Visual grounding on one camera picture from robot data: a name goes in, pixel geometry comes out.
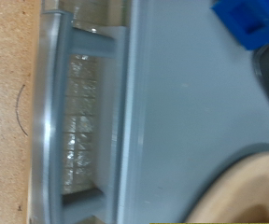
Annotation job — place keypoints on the metal spatula with blue block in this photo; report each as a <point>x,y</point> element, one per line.
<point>249,21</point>

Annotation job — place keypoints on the silver toaster oven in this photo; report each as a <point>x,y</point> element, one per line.
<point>187,109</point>

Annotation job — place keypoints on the round wooden cutting board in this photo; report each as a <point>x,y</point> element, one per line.
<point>249,193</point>

